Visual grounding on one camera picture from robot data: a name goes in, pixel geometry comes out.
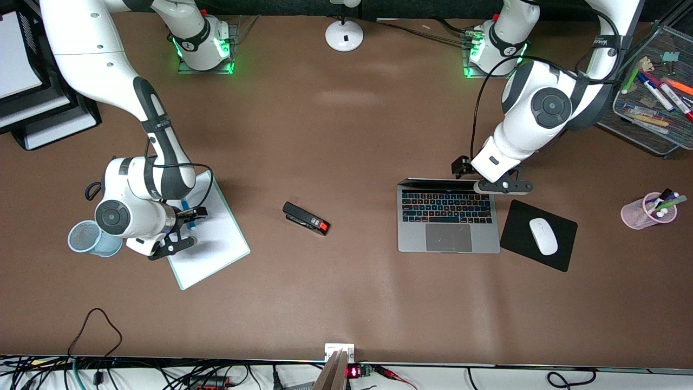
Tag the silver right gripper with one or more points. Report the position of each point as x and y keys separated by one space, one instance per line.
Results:
x=184 y=217

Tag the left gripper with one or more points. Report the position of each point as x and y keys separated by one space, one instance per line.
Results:
x=462 y=165

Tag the silver laptop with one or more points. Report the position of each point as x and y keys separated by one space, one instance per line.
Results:
x=448 y=227

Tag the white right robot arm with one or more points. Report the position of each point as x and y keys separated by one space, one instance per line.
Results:
x=86 y=54

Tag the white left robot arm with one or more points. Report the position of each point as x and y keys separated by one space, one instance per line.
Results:
x=552 y=105

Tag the white grey marker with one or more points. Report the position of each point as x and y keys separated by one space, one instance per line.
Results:
x=644 y=127

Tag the red blue marker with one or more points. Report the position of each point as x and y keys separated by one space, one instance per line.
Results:
x=640 y=110

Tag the green marker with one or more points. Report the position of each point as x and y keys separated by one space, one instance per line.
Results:
x=631 y=79

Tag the black marker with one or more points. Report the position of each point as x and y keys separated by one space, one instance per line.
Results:
x=665 y=194

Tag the white marker blue cap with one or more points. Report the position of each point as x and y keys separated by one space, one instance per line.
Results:
x=656 y=92

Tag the white marker red cap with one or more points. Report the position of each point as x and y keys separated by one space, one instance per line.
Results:
x=677 y=102

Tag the teal clipboard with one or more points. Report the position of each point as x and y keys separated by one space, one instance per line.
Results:
x=183 y=286

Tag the black mouse pad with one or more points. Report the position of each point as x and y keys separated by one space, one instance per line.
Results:
x=520 y=233

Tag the white computer mouse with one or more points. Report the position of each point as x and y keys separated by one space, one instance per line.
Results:
x=543 y=236

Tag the black scissors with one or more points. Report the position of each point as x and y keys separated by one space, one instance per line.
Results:
x=86 y=192

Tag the blue mesh pen cup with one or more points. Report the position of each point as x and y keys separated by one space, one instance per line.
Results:
x=81 y=238

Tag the black red stapler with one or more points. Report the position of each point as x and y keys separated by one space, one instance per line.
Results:
x=306 y=219

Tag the black document tray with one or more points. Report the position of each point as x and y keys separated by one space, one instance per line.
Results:
x=81 y=103

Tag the orange connector block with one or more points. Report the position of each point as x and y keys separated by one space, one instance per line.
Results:
x=208 y=384

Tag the pink mesh pen cup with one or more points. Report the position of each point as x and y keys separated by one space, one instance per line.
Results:
x=631 y=216

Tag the white round stand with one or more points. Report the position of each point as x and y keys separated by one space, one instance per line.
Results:
x=344 y=35

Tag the yellow highlighter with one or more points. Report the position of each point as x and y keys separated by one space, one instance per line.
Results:
x=648 y=119

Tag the tan wooden piece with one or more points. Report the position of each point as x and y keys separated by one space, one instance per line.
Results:
x=645 y=63

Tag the green highlighter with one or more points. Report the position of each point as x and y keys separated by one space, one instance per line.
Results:
x=671 y=203

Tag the silver mesh tray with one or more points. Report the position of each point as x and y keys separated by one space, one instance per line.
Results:
x=658 y=47

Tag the circuit board red display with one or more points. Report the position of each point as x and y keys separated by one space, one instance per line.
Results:
x=358 y=371

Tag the orange highlighter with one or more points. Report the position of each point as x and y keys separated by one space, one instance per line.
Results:
x=679 y=86

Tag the teal binder clip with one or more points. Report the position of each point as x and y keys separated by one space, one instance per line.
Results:
x=671 y=56

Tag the clear arm base plate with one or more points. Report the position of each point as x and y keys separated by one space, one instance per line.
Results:
x=234 y=32
x=468 y=70

